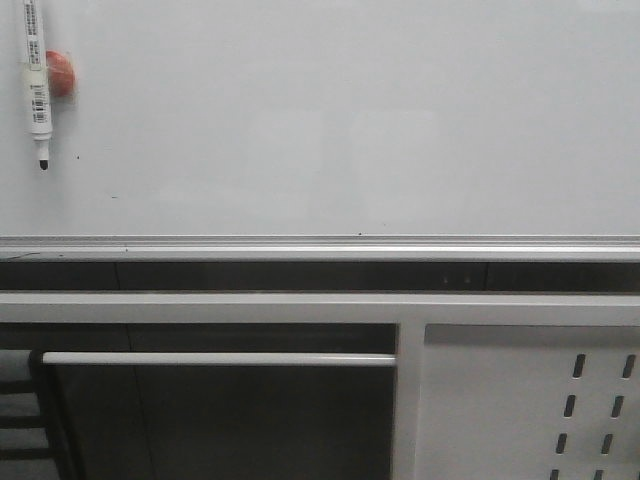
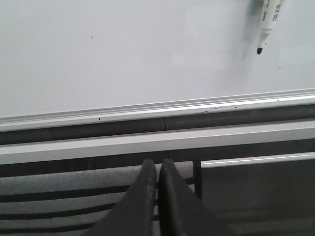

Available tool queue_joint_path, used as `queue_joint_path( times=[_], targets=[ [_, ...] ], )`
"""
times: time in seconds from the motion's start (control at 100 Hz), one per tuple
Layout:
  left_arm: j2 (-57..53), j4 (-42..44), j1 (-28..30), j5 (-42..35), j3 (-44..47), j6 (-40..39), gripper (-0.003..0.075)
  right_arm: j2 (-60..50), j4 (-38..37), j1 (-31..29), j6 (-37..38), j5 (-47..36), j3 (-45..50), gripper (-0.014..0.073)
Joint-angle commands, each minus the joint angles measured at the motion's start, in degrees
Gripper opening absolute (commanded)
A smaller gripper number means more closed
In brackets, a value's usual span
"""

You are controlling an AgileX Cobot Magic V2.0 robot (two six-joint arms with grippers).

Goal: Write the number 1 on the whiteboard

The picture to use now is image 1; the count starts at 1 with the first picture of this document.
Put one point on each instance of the red round magnet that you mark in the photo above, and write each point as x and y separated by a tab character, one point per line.
61	74

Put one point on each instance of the white whiteboard marker pen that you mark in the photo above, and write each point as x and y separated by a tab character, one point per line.
35	79

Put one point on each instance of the white horizontal metal rod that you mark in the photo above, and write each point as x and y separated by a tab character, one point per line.
217	359

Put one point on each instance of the white perforated pegboard panel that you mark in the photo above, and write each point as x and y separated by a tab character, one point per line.
529	402

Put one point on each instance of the white metal stand frame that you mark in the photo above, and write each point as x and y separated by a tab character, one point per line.
411	312

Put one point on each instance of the white whiteboard with aluminium frame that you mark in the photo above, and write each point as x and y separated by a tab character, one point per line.
453	130

